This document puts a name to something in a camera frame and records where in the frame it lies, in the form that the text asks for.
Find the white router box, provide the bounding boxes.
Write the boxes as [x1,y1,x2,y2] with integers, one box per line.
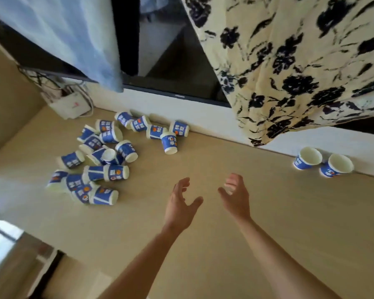
[48,91,91,120]

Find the black television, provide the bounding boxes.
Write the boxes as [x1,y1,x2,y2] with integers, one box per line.
[0,0,233,108]

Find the person's left hand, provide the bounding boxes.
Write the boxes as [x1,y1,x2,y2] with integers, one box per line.
[162,177,204,234]

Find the cream floral cloth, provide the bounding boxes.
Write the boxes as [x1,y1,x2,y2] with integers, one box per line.
[179,0,374,148]

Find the blue tie-dye cloth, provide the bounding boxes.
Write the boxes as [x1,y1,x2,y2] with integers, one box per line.
[0,0,124,93]

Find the person's right forearm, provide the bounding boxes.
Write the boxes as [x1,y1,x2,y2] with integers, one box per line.
[238,214,343,299]

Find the person's right hand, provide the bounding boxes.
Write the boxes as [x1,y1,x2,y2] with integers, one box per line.
[217,173,252,223]

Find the tangle of black cables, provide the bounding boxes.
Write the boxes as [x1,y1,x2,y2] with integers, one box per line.
[17,64,96,118]

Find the pile of paper cups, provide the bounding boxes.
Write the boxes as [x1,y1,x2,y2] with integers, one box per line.
[46,110,191,206]

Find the blue white paper cup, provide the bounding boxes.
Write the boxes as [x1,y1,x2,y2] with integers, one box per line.
[319,153,354,179]
[292,147,323,171]

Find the person's left forearm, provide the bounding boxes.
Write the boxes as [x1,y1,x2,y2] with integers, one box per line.
[98,225,176,299]

